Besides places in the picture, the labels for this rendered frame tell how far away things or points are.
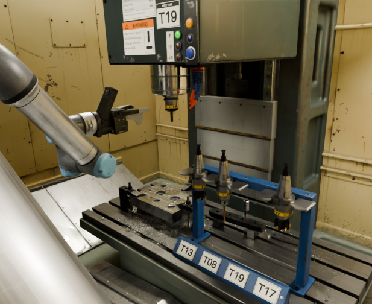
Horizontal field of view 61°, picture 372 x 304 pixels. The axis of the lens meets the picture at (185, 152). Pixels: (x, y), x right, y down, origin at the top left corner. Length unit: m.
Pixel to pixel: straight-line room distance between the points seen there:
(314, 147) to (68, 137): 1.37
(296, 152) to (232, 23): 0.75
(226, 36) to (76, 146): 0.55
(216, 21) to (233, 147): 0.85
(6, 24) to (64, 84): 0.44
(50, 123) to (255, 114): 1.01
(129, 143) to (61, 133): 1.65
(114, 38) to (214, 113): 0.73
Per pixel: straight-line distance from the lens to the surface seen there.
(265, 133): 1.58
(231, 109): 1.66
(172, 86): 1.24
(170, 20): 1.01
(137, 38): 1.13
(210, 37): 0.98
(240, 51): 1.11
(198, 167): 1.14
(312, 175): 1.93
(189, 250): 1.24
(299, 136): 1.57
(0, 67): 0.80
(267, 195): 1.01
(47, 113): 0.85
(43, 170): 2.19
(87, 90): 2.26
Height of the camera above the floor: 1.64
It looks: 17 degrees down
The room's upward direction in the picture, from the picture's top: 2 degrees counter-clockwise
